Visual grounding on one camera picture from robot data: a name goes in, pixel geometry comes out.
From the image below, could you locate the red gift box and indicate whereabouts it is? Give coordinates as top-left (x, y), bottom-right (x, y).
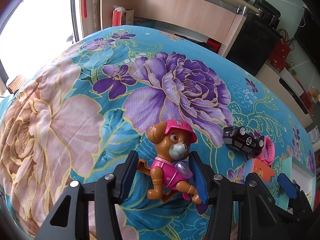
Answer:
top-left (267, 51), bottom-right (287, 72)

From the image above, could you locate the brown pink puppy toy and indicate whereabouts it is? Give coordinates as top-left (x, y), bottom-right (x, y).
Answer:
top-left (137, 119), bottom-right (202, 204)

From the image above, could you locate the blue orange toy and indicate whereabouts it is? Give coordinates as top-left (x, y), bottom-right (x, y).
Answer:
top-left (244, 158), bottom-right (276, 184)

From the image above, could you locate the wooden bar counter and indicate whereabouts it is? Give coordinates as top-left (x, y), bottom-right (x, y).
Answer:
top-left (100, 0), bottom-right (259, 57)

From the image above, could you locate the red handbag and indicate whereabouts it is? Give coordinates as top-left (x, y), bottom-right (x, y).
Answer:
top-left (274, 29), bottom-right (291, 60)

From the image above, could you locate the red paper bag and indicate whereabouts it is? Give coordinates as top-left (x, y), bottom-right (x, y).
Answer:
top-left (112, 5), bottom-right (125, 27)

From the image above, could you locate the black water dispenser cabinet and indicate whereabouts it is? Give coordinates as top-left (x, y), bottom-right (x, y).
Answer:
top-left (226, 0), bottom-right (281, 76)

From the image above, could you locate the teal cardboard box tray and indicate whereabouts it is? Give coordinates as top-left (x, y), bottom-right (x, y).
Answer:
top-left (280, 157), bottom-right (316, 209)

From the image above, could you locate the pink smart watch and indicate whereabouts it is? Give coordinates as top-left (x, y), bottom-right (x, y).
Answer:
top-left (257, 135), bottom-right (275, 166)

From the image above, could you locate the black toy car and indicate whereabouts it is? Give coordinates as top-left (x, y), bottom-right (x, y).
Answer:
top-left (223, 126), bottom-right (265, 156)

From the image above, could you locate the white tv cabinet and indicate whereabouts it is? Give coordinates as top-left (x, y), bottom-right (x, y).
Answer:
top-left (255, 64), bottom-right (313, 128)

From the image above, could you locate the white flat box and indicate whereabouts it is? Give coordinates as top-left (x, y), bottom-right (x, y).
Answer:
top-left (280, 68), bottom-right (304, 96)

